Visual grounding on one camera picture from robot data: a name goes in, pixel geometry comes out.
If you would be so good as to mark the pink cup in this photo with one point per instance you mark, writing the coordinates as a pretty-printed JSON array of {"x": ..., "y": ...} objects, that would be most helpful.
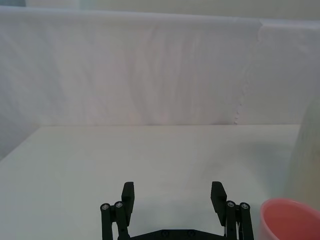
[{"x": 295, "y": 220}]

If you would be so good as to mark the cream vacuum bottle steel neck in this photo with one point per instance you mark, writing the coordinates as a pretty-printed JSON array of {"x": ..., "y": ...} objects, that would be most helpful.
[{"x": 307, "y": 155}]

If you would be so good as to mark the white curtain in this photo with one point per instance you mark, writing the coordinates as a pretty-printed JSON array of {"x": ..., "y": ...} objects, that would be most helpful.
[{"x": 150, "y": 70}]

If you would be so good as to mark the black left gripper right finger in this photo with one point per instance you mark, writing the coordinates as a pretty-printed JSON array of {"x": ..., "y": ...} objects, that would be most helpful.
[{"x": 218, "y": 200}]

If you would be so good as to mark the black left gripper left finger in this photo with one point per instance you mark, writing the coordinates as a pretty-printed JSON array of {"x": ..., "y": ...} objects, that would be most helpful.
[{"x": 127, "y": 200}]

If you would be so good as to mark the white table cloth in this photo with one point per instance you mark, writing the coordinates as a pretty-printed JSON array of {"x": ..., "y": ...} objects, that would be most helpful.
[{"x": 150, "y": 155}]

